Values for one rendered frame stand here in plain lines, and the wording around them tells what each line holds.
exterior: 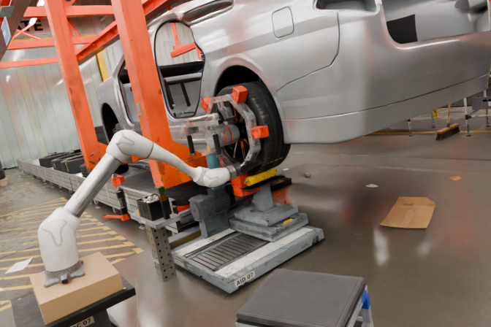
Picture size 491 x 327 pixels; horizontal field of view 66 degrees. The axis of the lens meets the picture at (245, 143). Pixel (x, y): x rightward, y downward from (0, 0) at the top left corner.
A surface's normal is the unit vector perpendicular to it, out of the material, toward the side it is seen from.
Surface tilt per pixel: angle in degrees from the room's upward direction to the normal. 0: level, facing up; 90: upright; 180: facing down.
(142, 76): 90
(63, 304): 90
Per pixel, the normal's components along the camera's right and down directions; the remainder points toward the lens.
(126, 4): 0.61, 0.00
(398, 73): 0.44, 0.26
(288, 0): -0.80, 0.08
